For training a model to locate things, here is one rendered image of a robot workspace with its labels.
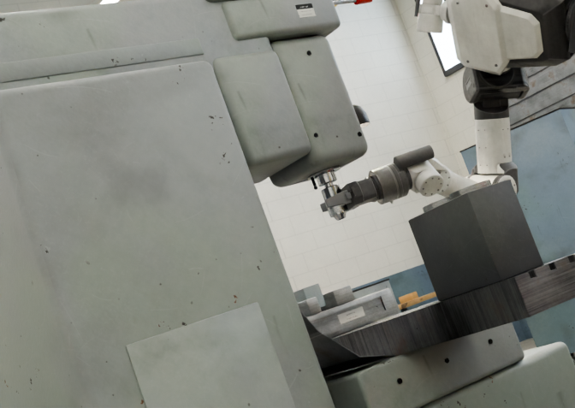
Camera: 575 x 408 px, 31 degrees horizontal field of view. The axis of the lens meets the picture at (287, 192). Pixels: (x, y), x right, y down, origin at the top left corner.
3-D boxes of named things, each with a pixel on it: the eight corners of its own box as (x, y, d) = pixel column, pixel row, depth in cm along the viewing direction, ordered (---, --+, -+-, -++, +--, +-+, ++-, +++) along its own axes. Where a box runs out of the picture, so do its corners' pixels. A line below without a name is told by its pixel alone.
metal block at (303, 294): (314, 310, 272) (305, 288, 273) (326, 304, 267) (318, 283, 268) (298, 316, 269) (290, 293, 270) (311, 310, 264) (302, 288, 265)
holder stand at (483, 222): (479, 286, 229) (447, 201, 232) (544, 264, 211) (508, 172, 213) (438, 302, 223) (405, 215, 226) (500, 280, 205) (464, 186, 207)
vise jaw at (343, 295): (323, 311, 279) (318, 297, 279) (355, 299, 267) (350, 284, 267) (306, 317, 275) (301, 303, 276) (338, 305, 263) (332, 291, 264)
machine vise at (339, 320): (365, 323, 285) (352, 286, 286) (399, 312, 273) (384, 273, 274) (263, 363, 265) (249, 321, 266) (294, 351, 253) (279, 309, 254)
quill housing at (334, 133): (327, 178, 267) (284, 63, 271) (376, 150, 251) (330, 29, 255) (269, 192, 256) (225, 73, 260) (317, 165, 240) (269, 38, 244)
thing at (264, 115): (260, 184, 258) (225, 87, 261) (317, 150, 239) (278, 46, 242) (197, 199, 246) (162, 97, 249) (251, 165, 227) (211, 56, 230)
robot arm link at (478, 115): (512, 115, 279) (509, 64, 278) (524, 116, 270) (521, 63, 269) (470, 119, 278) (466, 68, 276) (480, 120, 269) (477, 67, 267)
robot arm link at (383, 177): (334, 186, 260) (377, 170, 263) (348, 221, 259) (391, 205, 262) (346, 174, 248) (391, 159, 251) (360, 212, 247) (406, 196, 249)
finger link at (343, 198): (323, 198, 250) (346, 190, 251) (328, 210, 250) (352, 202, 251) (324, 197, 248) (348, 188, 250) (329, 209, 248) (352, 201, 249)
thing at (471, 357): (433, 381, 275) (417, 338, 277) (529, 357, 248) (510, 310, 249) (287, 446, 245) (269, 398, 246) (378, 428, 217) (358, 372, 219)
